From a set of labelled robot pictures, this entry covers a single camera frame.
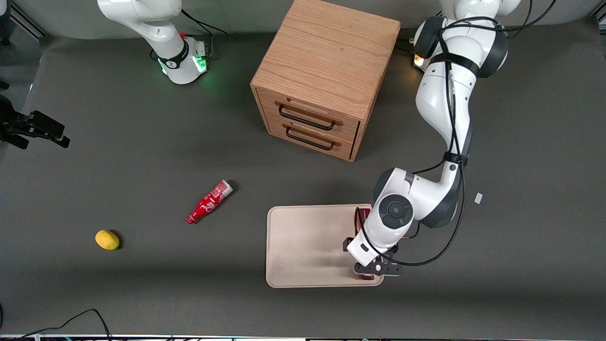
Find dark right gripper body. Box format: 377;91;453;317
0;95;20;133

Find red cookie box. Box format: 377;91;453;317
355;207;399;281

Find beige plastic tray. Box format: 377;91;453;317
266;204;384;288

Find yellow lemon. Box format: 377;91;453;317
95;229;120;251

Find wooden drawer front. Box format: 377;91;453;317
267;117;356;159
256;88;361;143

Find red cola bottle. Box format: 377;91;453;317
186;179;234;225

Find wooden drawer cabinet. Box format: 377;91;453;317
250;0;401;163

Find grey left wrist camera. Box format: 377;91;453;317
354;258;404;277

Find black metal drawer handle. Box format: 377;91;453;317
278;105;336;131
285;127;335;151

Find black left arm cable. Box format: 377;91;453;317
360;0;558;267

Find black cable on table edge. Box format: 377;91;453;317
0;309;112;341

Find black right arm base cable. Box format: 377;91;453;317
181;9;229;36

